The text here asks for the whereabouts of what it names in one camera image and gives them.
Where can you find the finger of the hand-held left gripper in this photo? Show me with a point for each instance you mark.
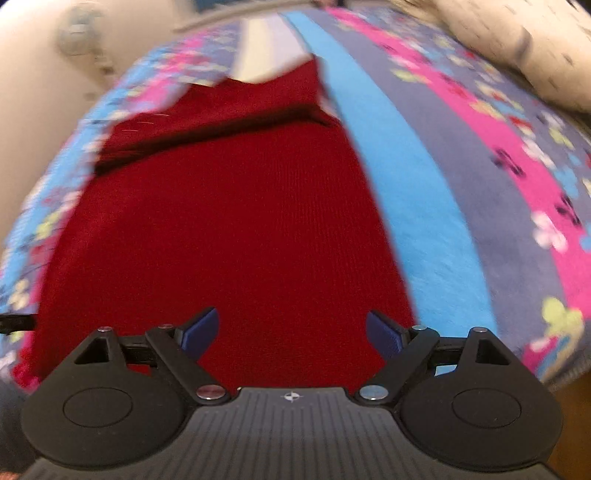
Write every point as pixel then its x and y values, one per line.
pixel 16 322

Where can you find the white standing fan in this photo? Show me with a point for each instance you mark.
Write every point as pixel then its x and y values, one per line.
pixel 76 33

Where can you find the floral striped blanket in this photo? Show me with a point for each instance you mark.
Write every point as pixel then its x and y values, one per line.
pixel 461 138

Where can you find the grey cloth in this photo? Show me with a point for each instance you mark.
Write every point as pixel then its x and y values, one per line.
pixel 9 424

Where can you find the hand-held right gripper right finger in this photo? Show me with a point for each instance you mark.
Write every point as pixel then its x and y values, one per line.
pixel 383 336

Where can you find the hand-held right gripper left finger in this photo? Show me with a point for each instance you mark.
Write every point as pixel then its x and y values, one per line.
pixel 203 328

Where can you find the cream star print duvet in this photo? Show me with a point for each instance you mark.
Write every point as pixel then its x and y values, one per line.
pixel 508 37

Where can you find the red knit cardigan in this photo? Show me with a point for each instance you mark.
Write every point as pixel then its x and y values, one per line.
pixel 231 207

